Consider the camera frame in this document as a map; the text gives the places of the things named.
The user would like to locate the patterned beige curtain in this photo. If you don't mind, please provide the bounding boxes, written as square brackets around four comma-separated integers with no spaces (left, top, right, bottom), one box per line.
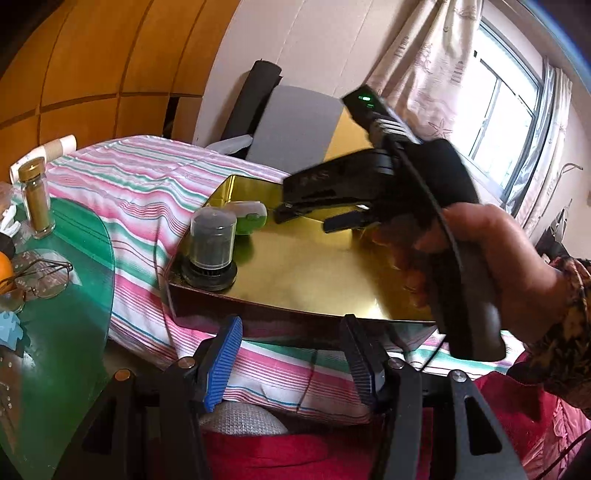
[515,58,573,241]
[367,0,485,158]

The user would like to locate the white plastic clip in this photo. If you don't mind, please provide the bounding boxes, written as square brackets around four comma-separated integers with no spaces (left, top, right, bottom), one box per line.
[0,205,21,237]

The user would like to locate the white knitted cloth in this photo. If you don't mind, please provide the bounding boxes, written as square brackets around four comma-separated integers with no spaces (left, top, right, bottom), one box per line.
[198,401,289,437]

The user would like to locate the black cable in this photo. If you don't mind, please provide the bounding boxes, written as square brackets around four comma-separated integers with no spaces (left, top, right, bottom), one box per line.
[295,134,467,414]

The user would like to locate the green and white round case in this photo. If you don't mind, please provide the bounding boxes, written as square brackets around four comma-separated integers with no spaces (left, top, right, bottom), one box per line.
[222,200,267,237]

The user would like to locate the wooden wardrobe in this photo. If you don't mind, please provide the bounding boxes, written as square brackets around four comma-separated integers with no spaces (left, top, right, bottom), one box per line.
[0,0,252,160]

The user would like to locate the person's right forearm patterned sleeve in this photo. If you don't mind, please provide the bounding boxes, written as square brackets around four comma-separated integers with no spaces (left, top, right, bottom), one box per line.
[508,256,591,416]

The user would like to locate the orange fruit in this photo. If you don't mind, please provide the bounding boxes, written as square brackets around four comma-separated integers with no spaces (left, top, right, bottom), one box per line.
[0,251,14,294]

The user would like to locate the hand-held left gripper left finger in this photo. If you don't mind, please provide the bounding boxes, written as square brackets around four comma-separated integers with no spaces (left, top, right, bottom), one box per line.
[55,316,244,480]

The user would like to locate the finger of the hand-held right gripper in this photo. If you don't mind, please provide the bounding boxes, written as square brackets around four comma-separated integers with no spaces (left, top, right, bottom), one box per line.
[322,209,384,234]
[274,191,370,225]

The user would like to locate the red blanket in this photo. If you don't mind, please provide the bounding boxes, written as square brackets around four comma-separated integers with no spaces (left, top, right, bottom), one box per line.
[198,364,591,480]

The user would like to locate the white folded cloth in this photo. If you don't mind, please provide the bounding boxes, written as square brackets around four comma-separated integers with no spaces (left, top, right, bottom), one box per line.
[205,134,253,161]

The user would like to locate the window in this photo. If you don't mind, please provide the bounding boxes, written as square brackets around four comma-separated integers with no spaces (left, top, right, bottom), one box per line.
[462,21,546,204]

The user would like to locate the black cylindrical container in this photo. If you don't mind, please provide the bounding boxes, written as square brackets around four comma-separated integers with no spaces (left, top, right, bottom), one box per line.
[179,206,238,291]

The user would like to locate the light blue plastic piece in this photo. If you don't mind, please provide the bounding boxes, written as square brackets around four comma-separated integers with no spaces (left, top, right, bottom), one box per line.
[0,310,24,358]

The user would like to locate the white paper roll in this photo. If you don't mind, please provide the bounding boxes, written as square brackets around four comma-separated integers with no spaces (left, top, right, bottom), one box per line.
[9,135,77,183]

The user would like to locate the grey chair back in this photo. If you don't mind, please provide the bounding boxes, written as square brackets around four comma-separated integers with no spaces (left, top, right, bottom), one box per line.
[245,84,345,168]

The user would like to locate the black rolled mat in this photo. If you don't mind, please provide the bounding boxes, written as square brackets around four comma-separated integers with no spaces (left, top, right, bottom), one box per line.
[221,59,282,144]

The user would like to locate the glass spice jar gold lid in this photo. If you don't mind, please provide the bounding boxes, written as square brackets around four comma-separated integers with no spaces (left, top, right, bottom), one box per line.
[17,157,57,239]

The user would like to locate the person's right hand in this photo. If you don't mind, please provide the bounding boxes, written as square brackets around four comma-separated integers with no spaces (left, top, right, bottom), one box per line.
[369,202,574,344]

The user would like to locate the gold shallow box maroon sides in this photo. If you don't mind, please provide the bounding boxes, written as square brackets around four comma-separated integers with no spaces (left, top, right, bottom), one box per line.
[164,174,439,334]

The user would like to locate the yellow board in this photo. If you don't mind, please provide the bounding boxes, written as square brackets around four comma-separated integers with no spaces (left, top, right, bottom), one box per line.
[323,110,386,163]

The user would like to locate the pink green striped blanket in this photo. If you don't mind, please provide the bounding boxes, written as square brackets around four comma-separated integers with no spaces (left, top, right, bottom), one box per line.
[46,135,527,425]

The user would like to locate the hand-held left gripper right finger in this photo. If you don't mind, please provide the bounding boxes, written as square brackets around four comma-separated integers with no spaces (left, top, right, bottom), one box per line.
[341,315,529,480]

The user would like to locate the metal frame eyeglasses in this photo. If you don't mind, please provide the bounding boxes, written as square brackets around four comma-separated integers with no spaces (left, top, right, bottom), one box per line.
[0,258,75,303]

